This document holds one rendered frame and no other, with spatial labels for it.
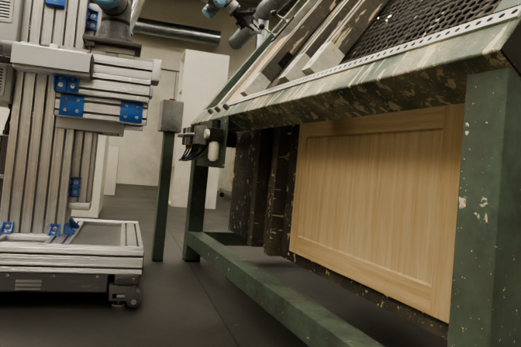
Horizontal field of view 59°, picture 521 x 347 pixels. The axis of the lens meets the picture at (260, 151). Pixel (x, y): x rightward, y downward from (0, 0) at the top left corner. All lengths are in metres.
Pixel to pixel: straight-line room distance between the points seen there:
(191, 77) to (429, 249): 5.13
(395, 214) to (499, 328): 0.59
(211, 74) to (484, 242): 5.51
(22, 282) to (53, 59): 0.81
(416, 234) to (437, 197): 0.13
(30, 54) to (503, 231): 1.58
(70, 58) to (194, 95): 4.34
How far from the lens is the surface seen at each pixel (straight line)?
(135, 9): 2.71
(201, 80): 6.15
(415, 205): 1.33
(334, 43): 1.59
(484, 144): 0.88
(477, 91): 0.91
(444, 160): 1.26
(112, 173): 7.17
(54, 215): 2.15
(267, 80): 2.15
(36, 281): 1.89
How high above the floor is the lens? 0.58
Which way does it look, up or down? 2 degrees up
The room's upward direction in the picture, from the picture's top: 5 degrees clockwise
